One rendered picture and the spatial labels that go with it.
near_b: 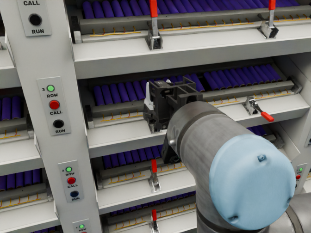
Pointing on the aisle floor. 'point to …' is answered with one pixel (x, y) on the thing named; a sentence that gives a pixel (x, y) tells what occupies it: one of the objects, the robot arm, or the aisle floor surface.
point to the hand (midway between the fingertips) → (154, 100)
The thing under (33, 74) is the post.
